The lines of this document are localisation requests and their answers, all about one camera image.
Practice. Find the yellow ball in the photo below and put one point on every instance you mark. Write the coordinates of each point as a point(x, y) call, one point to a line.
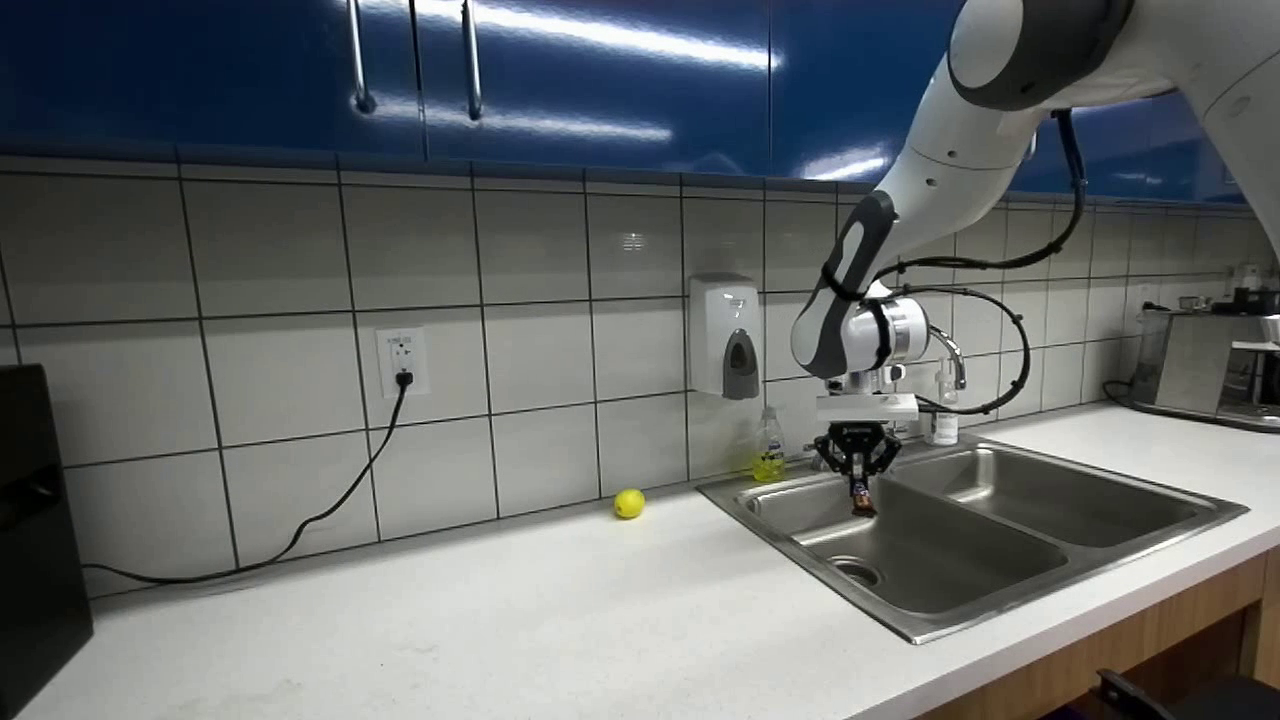
point(628, 505)

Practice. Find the black chair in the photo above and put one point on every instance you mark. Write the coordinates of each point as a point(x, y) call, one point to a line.
point(1174, 702)

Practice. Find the green dish soap bottle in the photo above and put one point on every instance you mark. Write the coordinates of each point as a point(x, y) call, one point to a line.
point(766, 461)

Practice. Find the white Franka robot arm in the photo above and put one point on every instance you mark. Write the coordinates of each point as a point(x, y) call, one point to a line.
point(961, 147)

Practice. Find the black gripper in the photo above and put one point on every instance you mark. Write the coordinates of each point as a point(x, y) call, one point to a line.
point(860, 437)

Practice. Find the white wall power outlet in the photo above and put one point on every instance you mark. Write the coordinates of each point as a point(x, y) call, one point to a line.
point(402, 358)

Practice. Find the chrome gooseneck faucet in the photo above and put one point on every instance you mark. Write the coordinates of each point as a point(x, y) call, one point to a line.
point(952, 353)

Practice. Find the white wall soap dispenser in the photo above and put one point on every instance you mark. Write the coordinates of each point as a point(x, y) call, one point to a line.
point(724, 335)

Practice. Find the blue glossy cabinet door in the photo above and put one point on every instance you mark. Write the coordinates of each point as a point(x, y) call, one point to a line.
point(184, 72)
point(612, 92)
point(843, 83)

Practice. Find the stainless steel double sink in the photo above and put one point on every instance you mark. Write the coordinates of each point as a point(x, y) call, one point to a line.
point(1013, 535)

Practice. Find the clear pump soap bottle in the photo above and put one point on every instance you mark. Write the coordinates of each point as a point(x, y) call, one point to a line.
point(947, 428)

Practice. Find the wooden counter base cabinet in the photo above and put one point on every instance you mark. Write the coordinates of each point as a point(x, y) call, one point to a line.
point(1132, 642)

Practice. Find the black box appliance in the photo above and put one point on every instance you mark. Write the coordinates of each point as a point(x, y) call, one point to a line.
point(37, 535)

